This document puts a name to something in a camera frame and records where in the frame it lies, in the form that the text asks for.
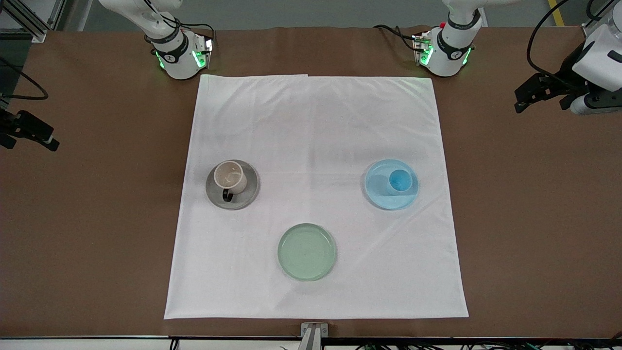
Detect blue plastic cup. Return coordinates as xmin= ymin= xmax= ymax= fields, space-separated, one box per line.
xmin=388 ymin=169 xmax=414 ymax=194

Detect white mug with black handle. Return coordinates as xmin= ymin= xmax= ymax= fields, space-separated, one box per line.
xmin=214 ymin=160 xmax=247 ymax=203

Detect blue round plate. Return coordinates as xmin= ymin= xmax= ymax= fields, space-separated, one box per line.
xmin=364 ymin=158 xmax=420 ymax=210

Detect gray round plate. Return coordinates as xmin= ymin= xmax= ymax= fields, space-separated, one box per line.
xmin=206 ymin=159 xmax=260 ymax=210

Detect green round plate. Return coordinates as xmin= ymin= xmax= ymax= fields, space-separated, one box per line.
xmin=277 ymin=223 xmax=337 ymax=281

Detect brown table cover sheet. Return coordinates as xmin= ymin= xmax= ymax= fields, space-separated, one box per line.
xmin=0 ymin=25 xmax=622 ymax=339

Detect white square cloth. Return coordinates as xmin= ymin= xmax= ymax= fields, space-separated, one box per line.
xmin=164 ymin=74 xmax=469 ymax=320

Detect aluminium frame profile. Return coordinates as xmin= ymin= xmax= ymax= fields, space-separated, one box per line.
xmin=7 ymin=0 xmax=66 ymax=43
xmin=582 ymin=0 xmax=622 ymax=37

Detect black left arm base cable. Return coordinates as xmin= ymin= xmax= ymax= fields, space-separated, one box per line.
xmin=373 ymin=24 xmax=419 ymax=52

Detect black arm base cable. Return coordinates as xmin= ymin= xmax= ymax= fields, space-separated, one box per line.
xmin=182 ymin=22 xmax=217 ymax=49
xmin=373 ymin=24 xmax=419 ymax=52

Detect black right arm base cable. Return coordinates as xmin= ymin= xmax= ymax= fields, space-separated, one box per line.
xmin=182 ymin=22 xmax=217 ymax=49

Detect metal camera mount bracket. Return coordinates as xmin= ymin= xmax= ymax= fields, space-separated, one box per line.
xmin=301 ymin=322 xmax=329 ymax=350

